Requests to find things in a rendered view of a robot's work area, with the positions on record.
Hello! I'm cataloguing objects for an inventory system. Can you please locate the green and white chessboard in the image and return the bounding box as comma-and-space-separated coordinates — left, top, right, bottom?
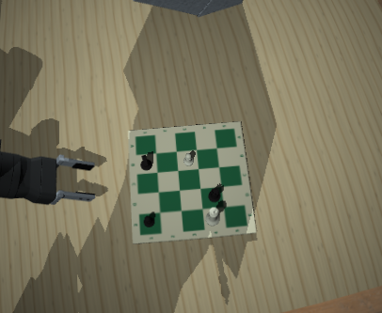
128, 121, 256, 244

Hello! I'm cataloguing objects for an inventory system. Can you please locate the white chess pawn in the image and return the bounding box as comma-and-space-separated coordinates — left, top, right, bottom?
183, 153, 194, 166

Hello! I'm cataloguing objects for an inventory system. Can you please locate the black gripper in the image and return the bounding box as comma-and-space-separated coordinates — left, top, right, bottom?
0, 151, 95, 205

